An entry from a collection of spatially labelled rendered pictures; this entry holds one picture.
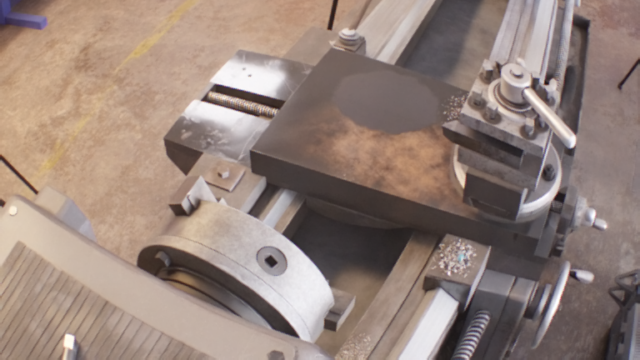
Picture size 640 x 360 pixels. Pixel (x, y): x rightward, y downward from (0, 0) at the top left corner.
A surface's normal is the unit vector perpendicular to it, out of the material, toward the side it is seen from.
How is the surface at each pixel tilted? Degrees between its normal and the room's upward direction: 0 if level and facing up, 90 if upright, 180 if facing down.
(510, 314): 90
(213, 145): 0
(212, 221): 4
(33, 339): 0
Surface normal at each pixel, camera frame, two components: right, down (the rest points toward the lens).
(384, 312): -0.03, -0.72
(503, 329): -0.44, 0.63
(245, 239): 0.22, -0.62
